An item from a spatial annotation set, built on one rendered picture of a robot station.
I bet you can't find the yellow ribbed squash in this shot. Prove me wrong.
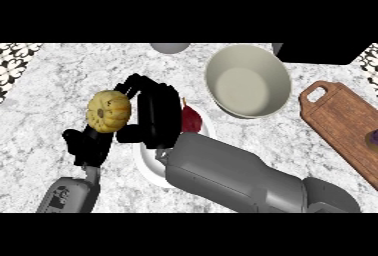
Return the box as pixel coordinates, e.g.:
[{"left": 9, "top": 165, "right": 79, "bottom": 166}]
[{"left": 85, "top": 89, "right": 133, "bottom": 134}]

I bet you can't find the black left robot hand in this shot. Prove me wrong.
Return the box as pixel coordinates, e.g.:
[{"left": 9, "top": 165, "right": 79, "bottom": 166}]
[{"left": 62, "top": 123, "right": 116, "bottom": 168}]

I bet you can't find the dark red vegetable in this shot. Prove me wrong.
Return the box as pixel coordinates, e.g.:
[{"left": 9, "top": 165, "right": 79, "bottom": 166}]
[{"left": 180, "top": 97, "right": 205, "bottom": 135}]

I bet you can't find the black appliance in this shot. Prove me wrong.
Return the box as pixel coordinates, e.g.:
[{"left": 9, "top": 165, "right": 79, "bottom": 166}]
[{"left": 270, "top": 42, "right": 373, "bottom": 66}]

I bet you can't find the white plate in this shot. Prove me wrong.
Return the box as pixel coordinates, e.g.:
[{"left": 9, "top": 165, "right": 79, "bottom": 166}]
[{"left": 131, "top": 103, "right": 218, "bottom": 190}]

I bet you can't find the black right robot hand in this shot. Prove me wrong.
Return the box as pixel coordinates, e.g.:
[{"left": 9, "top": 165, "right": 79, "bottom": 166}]
[{"left": 113, "top": 73, "right": 184, "bottom": 150}]

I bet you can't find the beige bowl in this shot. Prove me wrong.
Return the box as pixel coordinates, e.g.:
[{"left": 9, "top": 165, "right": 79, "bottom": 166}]
[{"left": 203, "top": 44, "right": 292, "bottom": 120}]

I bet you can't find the grey round object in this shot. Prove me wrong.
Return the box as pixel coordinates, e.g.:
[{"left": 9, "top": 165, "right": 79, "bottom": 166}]
[{"left": 149, "top": 42, "right": 192, "bottom": 55}]

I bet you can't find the brown wooden cutting board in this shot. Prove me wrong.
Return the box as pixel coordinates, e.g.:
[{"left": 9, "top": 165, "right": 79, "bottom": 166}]
[{"left": 298, "top": 80, "right": 378, "bottom": 192}]

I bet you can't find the purple vegetable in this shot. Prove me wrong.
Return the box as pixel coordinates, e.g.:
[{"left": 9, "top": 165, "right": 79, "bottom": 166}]
[{"left": 364, "top": 129, "right": 378, "bottom": 150}]

